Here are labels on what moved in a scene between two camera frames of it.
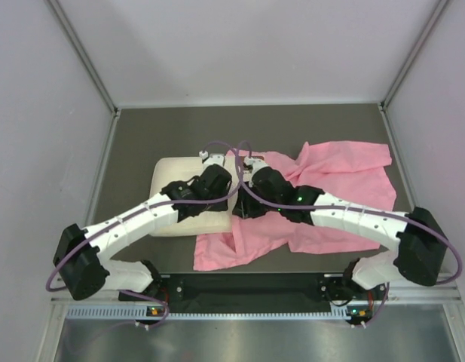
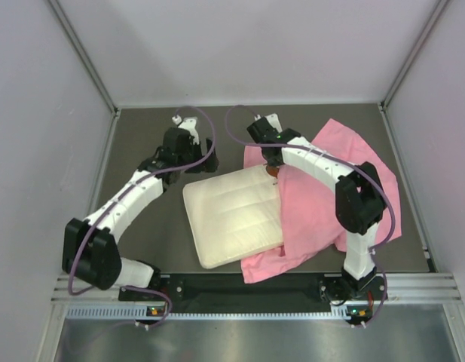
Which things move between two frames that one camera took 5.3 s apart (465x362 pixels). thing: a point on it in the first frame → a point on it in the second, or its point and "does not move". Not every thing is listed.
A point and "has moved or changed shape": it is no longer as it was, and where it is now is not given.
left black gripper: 219,207 → 209,165
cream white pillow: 173,169 has moved or changed shape
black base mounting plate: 245,290 does not move
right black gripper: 245,207 → 275,163
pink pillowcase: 356,173 has moved or changed shape
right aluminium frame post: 414,51 does not move
